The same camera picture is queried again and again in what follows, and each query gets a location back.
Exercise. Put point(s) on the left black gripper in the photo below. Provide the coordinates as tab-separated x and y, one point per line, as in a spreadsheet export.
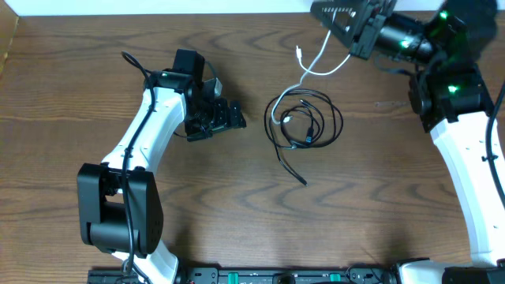
223	121

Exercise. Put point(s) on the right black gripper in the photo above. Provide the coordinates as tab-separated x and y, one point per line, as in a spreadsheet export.
362	45

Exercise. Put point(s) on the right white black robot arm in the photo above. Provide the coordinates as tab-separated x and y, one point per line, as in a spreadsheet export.
448	93

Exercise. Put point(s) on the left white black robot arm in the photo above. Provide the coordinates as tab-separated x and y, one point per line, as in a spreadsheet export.
120	212

